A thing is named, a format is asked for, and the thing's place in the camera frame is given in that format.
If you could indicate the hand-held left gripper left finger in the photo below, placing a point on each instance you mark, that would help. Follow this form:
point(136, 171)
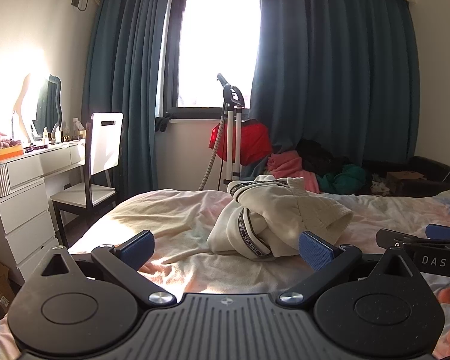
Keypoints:
point(137, 250)

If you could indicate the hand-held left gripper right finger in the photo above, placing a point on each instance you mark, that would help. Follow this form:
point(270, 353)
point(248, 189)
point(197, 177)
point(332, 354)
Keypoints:
point(315, 251)

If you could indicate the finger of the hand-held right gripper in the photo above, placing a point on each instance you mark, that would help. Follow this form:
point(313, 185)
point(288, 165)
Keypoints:
point(397, 237)
point(444, 231)

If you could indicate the cream sweatpants black stripe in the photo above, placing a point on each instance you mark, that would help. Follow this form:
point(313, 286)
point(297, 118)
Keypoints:
point(285, 213)

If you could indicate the pastel bed blanket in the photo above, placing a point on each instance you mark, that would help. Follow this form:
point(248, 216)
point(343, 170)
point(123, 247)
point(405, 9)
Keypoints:
point(172, 217)

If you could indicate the brown cardboard box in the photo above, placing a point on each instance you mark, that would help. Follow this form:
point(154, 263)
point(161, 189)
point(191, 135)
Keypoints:
point(403, 182)

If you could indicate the black sofa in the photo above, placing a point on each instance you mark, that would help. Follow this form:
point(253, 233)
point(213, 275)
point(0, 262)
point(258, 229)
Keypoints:
point(431, 168)

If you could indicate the green cloth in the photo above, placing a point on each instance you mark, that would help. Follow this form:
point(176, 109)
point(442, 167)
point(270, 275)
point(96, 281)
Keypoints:
point(345, 178)

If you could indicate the pink cloth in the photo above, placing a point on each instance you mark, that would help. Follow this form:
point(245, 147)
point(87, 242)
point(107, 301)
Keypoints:
point(288, 167)

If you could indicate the black cloth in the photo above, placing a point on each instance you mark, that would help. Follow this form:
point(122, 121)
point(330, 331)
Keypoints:
point(317, 153)

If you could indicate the white backed chair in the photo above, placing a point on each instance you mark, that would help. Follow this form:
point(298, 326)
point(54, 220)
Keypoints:
point(105, 146)

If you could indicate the white drawer chest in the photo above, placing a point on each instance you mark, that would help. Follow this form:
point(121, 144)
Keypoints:
point(18, 225)

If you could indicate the red cloth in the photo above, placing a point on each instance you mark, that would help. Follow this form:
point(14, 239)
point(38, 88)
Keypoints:
point(255, 138)

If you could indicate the dark cloth on sill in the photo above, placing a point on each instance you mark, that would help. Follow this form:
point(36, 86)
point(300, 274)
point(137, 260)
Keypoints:
point(163, 123)

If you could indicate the group of cosmetic bottles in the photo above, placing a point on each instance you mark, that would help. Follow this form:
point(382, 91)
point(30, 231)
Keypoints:
point(60, 135)

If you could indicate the garment steamer stand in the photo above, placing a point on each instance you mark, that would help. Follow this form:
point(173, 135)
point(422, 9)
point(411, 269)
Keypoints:
point(230, 127)

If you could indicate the orange tray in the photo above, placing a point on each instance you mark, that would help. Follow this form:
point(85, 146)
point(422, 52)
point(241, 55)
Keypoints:
point(3, 155)

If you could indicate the teal curtain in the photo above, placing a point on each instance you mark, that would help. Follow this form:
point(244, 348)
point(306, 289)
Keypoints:
point(330, 63)
point(127, 82)

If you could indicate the wavy framed mirror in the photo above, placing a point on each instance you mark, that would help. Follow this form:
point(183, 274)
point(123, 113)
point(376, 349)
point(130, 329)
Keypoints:
point(50, 101)

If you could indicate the dark framed window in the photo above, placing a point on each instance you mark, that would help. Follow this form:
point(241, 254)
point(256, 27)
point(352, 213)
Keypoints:
point(217, 45)

